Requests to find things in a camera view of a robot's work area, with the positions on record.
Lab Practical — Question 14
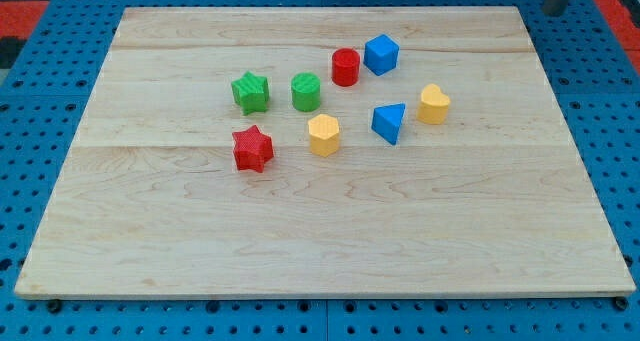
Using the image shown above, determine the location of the blue cube block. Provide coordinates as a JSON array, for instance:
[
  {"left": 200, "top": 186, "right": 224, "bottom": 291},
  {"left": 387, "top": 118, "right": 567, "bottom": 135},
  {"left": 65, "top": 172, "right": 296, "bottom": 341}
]
[{"left": 364, "top": 34, "right": 399, "bottom": 76}]

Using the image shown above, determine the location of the red cylinder block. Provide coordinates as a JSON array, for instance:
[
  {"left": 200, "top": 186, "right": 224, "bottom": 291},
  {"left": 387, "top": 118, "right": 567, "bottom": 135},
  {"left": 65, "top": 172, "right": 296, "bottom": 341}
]
[{"left": 331, "top": 48, "right": 360, "bottom": 87}]

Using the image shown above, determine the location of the wooden board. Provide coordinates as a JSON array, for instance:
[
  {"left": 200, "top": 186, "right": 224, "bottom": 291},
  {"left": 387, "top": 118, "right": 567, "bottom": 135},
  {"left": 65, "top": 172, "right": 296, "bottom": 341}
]
[{"left": 15, "top": 6, "right": 636, "bottom": 300}]

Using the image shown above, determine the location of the red star block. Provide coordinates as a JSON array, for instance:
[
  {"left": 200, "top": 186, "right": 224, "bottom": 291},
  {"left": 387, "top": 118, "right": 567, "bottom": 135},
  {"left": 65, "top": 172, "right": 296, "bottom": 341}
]
[{"left": 232, "top": 125, "right": 274, "bottom": 173}]

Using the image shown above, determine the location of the yellow hexagon block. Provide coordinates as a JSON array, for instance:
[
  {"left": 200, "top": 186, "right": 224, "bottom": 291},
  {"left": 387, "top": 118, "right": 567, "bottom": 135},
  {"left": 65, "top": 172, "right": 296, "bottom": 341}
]
[{"left": 307, "top": 114, "right": 340, "bottom": 157}]

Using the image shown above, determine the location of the green star block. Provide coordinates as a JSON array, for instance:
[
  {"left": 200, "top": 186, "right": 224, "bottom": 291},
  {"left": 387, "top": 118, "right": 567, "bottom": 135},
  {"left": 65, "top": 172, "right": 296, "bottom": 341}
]
[{"left": 231, "top": 71, "right": 270, "bottom": 116}]

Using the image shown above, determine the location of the blue triangle block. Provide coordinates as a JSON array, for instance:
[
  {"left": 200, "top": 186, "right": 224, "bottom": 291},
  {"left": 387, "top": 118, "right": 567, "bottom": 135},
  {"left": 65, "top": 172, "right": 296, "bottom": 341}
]
[{"left": 371, "top": 103, "right": 406, "bottom": 145}]

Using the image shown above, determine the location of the green cylinder block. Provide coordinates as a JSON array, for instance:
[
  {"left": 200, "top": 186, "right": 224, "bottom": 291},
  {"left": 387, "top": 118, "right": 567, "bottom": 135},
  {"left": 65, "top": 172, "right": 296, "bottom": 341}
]
[{"left": 291, "top": 72, "right": 321, "bottom": 112}]

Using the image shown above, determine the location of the yellow heart block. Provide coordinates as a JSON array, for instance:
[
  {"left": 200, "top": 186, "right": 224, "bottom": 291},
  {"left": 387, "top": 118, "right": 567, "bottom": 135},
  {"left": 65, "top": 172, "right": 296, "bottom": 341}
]
[{"left": 416, "top": 84, "right": 451, "bottom": 125}]

